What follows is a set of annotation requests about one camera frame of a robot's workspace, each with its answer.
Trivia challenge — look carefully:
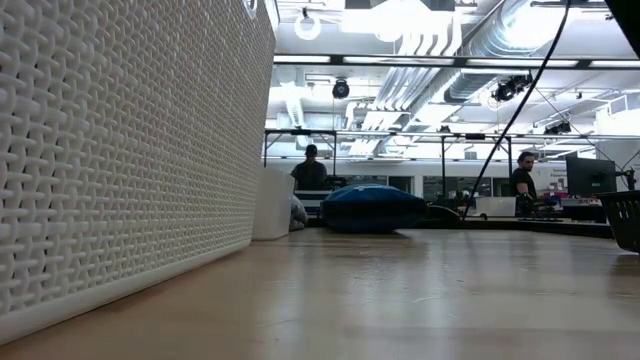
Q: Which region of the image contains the black background station frame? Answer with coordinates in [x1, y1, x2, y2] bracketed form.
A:
[263, 128, 514, 191]

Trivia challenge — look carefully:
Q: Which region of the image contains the white background box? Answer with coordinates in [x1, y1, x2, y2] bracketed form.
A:
[474, 195, 517, 218]

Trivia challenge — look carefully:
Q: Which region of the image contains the silver ceiling duct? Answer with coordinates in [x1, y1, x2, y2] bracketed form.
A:
[442, 0, 566, 104]

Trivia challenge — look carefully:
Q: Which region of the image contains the black aluminium table frame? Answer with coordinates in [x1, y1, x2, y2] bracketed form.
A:
[304, 213, 615, 240]

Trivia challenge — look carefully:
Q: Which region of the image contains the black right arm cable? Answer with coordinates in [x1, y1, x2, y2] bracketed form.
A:
[461, 0, 572, 222]

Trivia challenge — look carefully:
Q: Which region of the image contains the person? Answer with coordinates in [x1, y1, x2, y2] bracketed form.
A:
[508, 151, 540, 217]
[289, 143, 329, 192]

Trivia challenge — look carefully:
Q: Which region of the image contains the small white plastic tray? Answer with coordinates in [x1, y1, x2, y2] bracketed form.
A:
[251, 167, 296, 242]

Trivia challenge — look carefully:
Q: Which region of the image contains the black ceiling spotlight cluster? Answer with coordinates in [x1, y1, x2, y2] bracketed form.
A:
[491, 73, 535, 104]

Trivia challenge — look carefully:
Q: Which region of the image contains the black computer monitor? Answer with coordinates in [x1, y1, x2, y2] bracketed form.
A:
[565, 156, 618, 197]

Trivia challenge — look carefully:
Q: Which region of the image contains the white ceiling ring light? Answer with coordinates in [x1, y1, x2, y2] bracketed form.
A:
[293, 13, 323, 42]

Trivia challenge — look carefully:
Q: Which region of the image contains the large white woven plastic bin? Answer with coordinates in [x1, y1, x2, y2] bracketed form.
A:
[0, 0, 278, 346]

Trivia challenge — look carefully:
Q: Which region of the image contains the grey patterned hospital gown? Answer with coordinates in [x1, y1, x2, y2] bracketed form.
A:
[288, 193, 309, 233]

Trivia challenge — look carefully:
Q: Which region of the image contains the small black plastic basket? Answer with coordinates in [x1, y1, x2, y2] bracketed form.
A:
[597, 189, 640, 254]

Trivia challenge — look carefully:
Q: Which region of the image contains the blue first aid pouch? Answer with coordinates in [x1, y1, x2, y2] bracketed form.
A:
[319, 183, 429, 235]

